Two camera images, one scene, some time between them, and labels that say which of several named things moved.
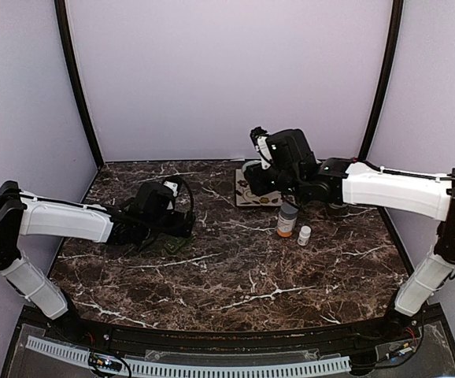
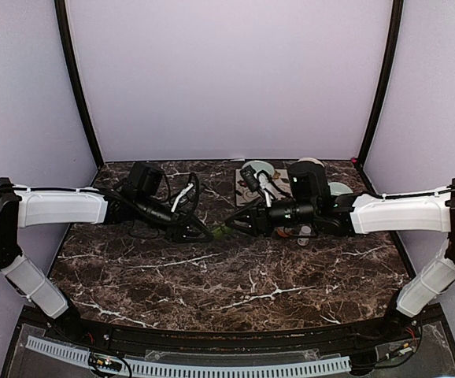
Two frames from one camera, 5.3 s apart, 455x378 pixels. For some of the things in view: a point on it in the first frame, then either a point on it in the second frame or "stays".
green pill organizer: [173, 243] to [220, 232]
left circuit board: [105, 362] stays
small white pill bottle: [304, 235] stays
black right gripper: [253, 174] to [260, 223]
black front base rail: [419, 346] stays
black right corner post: [394, 33] stays
